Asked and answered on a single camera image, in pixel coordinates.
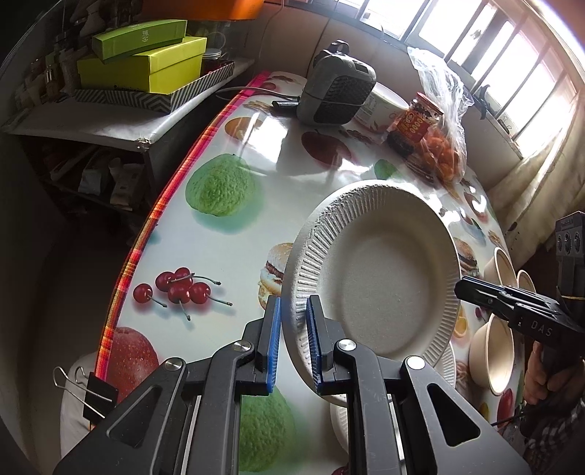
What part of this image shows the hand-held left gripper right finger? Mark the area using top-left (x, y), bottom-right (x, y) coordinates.
top-left (305, 294), bottom-right (533, 475)

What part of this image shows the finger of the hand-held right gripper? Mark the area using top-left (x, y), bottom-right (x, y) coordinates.
top-left (454, 276), bottom-right (570, 350)

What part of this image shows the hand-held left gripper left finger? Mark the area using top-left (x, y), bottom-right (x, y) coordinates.
top-left (52, 296), bottom-right (282, 475)

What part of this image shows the large beige paper bowl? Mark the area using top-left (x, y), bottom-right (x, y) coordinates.
top-left (470, 315), bottom-right (527, 396)

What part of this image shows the white ribbed paper plate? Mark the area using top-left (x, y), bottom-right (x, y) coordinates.
top-left (282, 179), bottom-right (462, 398)
top-left (329, 342), bottom-right (458, 455)

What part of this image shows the person's right forearm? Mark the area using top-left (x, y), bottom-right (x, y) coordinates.
top-left (512, 397), bottom-right (585, 460)

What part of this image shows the person's right hand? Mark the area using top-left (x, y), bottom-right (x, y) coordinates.
top-left (523, 342), bottom-right (585, 408)

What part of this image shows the cream patterned curtain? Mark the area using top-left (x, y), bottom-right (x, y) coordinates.
top-left (480, 116), bottom-right (585, 261)

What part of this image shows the fruit print tablecloth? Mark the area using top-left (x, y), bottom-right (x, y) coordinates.
top-left (89, 71), bottom-right (526, 475)

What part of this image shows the plastic bag of oranges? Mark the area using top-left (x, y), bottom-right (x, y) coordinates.
top-left (406, 46), bottom-right (473, 186)

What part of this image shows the black binder clip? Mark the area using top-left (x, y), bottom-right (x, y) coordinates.
top-left (52, 365), bottom-right (120, 422)

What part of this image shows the red label glass jar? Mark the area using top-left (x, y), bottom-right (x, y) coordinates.
top-left (386, 92), bottom-right (445, 158)

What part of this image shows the window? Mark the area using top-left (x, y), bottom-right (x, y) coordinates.
top-left (352, 0), bottom-right (585, 158)

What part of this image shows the white plastic tub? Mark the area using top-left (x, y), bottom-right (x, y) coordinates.
top-left (354, 82), bottom-right (410, 134)

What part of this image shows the grey portable fan heater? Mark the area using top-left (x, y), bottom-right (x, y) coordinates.
top-left (297, 40), bottom-right (378, 126)

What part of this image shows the striped cardboard tray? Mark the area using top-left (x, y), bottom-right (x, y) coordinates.
top-left (73, 59), bottom-right (236, 114)

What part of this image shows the grey shelf unit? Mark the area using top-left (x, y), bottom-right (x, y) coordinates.
top-left (0, 57), bottom-right (257, 229)

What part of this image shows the large green box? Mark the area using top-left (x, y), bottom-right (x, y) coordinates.
top-left (77, 37), bottom-right (208, 94)

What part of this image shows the small green box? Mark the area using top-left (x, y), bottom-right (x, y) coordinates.
top-left (91, 19), bottom-right (188, 62)

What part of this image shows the orange box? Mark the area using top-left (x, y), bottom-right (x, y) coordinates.
top-left (183, 0), bottom-right (267, 21)

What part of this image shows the black power cable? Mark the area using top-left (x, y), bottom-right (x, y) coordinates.
top-left (215, 86), bottom-right (302, 111)

